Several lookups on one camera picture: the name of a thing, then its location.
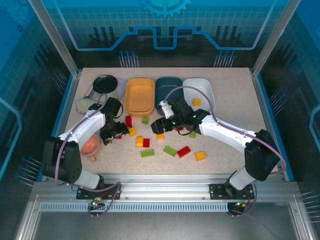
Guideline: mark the small yellow lego brick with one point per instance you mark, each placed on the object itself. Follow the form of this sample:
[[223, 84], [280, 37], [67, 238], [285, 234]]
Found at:
[[160, 137]]

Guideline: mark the white plastic container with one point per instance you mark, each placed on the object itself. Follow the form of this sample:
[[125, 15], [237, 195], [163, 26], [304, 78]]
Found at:
[[197, 86]]

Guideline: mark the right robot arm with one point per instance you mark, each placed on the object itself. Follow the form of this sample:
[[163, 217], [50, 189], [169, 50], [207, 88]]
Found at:
[[225, 130]]

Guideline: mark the small green lego brick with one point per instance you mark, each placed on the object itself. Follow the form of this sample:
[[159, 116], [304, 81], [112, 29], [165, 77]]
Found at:
[[192, 135], [145, 120]]

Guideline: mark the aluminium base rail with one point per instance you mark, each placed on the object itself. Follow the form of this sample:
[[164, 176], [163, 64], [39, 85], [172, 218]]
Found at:
[[162, 187]]

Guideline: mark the blue table edge strip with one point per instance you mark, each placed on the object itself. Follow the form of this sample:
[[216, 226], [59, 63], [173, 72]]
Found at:
[[59, 112], [270, 112]]

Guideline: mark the beige cloth bag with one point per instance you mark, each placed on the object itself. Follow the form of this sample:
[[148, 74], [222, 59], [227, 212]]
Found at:
[[83, 105]]

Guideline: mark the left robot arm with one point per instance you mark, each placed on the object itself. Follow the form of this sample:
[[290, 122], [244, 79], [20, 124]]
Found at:
[[85, 125]]

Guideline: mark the orange-yellow plastic container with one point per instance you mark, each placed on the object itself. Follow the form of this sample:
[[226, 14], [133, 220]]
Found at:
[[138, 97]]

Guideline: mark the aluminium frame post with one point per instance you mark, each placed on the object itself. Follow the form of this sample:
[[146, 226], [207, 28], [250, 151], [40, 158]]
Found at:
[[53, 37], [272, 37]]

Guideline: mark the small lit controller board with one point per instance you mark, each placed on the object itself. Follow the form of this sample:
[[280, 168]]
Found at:
[[241, 203], [96, 202]]

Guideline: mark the long green lego brick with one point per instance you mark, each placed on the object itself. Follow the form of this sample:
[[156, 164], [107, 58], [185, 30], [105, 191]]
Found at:
[[147, 153], [169, 150]]

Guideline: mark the dark teal plastic container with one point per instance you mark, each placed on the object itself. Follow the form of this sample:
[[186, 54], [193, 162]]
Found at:
[[165, 86]]

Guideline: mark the black frying pan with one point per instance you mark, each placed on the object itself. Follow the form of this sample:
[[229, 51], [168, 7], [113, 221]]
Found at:
[[105, 83]]

